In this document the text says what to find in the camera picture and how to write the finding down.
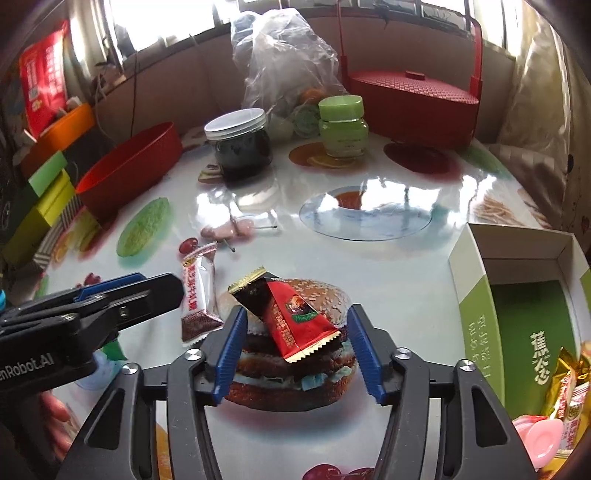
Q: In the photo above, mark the green glass jar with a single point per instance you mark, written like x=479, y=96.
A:
x=341, y=131

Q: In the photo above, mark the red black snack packet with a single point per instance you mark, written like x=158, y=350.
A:
x=295, y=323

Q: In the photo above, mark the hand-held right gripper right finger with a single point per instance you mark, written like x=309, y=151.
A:
x=364, y=355

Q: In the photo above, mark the green cardboard box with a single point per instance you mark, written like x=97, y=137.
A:
x=480, y=323

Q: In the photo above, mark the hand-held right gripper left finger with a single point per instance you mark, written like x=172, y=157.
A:
x=228, y=360

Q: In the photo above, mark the long gold snack packet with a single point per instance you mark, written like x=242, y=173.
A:
x=561, y=374

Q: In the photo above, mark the clear plastic bag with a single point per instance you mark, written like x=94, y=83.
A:
x=286, y=55

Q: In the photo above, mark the yellow-green box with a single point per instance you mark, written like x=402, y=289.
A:
x=41, y=212

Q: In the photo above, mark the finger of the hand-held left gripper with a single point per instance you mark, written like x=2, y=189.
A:
x=111, y=284
x=143, y=295

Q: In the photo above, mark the cream patterned curtain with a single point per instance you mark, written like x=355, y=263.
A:
x=540, y=115

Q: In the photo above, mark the small green box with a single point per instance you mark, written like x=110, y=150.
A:
x=48, y=173

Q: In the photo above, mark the white nougat bar packet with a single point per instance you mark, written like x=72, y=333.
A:
x=198, y=295

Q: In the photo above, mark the pink jelly cup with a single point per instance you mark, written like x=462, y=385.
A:
x=535, y=436

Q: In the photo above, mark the red printed bag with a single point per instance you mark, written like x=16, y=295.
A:
x=44, y=78

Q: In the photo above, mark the red oval tray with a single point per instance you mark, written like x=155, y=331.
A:
x=134, y=166

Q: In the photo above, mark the dark jar with white lid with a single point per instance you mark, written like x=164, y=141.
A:
x=240, y=147

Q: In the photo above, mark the person's left hand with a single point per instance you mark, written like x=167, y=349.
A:
x=53, y=410

